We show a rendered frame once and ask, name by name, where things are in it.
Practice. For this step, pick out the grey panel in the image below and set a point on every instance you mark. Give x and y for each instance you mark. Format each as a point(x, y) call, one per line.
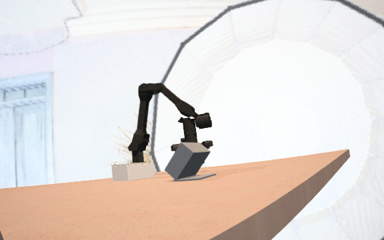
point(187, 161)

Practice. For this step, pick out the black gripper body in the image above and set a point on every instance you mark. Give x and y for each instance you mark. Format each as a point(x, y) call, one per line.
point(191, 137)

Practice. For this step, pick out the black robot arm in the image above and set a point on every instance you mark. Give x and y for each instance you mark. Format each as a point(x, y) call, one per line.
point(141, 138)

